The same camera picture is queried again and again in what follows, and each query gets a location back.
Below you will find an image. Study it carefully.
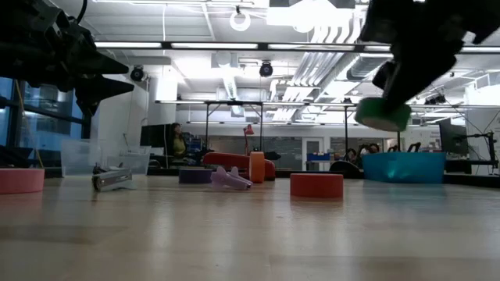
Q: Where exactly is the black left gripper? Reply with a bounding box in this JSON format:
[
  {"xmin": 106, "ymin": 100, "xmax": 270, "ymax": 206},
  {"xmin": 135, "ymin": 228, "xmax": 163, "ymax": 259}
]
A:
[{"xmin": 0, "ymin": 0, "xmax": 135, "ymax": 116}]

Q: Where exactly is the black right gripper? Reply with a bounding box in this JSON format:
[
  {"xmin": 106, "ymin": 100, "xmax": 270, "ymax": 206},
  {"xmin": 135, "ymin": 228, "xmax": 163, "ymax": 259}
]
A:
[{"xmin": 359, "ymin": 0, "xmax": 466, "ymax": 109}]

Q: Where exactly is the green tape roll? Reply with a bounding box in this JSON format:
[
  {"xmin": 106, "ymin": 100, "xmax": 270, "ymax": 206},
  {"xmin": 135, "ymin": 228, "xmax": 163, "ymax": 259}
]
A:
[{"xmin": 354, "ymin": 97, "xmax": 413, "ymax": 133}]

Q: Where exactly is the pink tape roll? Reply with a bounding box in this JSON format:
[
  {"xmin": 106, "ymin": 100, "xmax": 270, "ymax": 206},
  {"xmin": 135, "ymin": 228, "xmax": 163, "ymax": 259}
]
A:
[{"xmin": 0, "ymin": 167, "xmax": 46, "ymax": 196}]

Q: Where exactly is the red tape roll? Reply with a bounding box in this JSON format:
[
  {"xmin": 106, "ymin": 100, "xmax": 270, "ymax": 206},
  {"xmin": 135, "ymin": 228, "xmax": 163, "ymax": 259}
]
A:
[{"xmin": 289, "ymin": 173, "xmax": 345, "ymax": 199}]

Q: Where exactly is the red stapler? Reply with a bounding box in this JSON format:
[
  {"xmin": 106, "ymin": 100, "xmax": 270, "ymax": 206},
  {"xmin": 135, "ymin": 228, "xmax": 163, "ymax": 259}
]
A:
[{"xmin": 202, "ymin": 151, "xmax": 277, "ymax": 182}]

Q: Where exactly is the purple staple remover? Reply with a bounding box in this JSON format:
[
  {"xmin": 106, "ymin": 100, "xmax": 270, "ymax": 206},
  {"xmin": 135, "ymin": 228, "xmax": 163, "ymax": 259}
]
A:
[{"xmin": 209, "ymin": 165, "xmax": 254, "ymax": 192}]

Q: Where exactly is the orange tape roll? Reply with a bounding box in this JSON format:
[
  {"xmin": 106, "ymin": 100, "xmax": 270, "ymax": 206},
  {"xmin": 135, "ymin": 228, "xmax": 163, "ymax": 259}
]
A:
[{"xmin": 248, "ymin": 151, "xmax": 266, "ymax": 185}]

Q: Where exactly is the dark framed window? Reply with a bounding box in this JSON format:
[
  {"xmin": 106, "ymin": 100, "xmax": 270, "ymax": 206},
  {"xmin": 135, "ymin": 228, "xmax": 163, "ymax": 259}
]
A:
[{"xmin": 0, "ymin": 76, "xmax": 95, "ymax": 169}]

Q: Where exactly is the black overhead light bar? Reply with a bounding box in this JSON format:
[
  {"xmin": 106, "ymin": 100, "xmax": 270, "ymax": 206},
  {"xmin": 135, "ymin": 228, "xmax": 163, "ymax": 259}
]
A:
[{"xmin": 93, "ymin": 40, "xmax": 500, "ymax": 55}]

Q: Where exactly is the black computer monitor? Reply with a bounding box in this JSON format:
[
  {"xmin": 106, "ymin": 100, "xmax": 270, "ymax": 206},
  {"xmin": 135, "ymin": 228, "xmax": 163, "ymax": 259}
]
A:
[{"xmin": 139, "ymin": 123, "xmax": 173, "ymax": 149}]

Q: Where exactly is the clear plastic bin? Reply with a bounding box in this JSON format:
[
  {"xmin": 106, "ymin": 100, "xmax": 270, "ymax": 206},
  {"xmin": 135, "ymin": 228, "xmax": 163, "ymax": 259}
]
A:
[{"xmin": 59, "ymin": 138, "xmax": 152, "ymax": 178}]

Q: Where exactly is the teal plastic bin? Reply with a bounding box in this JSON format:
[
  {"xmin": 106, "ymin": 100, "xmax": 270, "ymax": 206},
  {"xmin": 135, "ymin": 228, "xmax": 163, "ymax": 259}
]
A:
[{"xmin": 360, "ymin": 151, "xmax": 448, "ymax": 185}]

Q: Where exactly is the black ceiling camera cluster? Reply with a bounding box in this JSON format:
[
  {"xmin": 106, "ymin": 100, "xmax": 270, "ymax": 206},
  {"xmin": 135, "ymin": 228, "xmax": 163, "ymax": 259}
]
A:
[{"xmin": 424, "ymin": 94, "xmax": 448, "ymax": 106}]

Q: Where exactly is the black background rig frame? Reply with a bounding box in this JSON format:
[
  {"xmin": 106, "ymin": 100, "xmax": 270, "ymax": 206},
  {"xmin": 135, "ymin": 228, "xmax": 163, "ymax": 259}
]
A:
[{"xmin": 155, "ymin": 98, "xmax": 500, "ymax": 173}]

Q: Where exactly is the yellow extension cord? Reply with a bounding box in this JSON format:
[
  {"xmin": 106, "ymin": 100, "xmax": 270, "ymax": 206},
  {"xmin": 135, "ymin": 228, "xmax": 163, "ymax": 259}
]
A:
[{"xmin": 13, "ymin": 77, "xmax": 45, "ymax": 169}]

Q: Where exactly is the white ring light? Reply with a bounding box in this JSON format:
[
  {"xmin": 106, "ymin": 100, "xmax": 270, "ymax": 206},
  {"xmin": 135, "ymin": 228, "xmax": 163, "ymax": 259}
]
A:
[{"xmin": 229, "ymin": 10, "xmax": 252, "ymax": 33}]

